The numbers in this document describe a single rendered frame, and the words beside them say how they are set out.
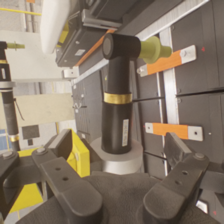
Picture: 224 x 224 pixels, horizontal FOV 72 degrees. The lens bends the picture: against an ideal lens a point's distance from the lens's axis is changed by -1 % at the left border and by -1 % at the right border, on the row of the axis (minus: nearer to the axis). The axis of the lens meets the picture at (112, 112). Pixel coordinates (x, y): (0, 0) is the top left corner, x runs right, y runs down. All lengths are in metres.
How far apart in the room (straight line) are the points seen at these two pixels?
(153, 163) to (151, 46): 0.30
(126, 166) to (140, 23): 0.35
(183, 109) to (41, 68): 4.47
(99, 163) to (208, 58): 0.23
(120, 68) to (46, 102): 4.43
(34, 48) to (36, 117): 1.78
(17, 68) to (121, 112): 4.49
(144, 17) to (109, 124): 0.31
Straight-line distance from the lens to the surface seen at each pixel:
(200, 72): 0.32
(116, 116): 0.21
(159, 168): 0.43
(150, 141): 0.42
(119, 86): 0.21
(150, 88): 0.40
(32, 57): 4.74
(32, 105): 4.60
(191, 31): 0.34
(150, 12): 0.43
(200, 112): 0.32
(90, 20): 0.49
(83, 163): 0.20
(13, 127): 0.85
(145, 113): 0.42
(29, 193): 0.22
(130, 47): 0.22
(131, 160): 0.23
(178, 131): 0.35
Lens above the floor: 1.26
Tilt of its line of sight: 28 degrees down
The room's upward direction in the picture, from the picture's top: 97 degrees counter-clockwise
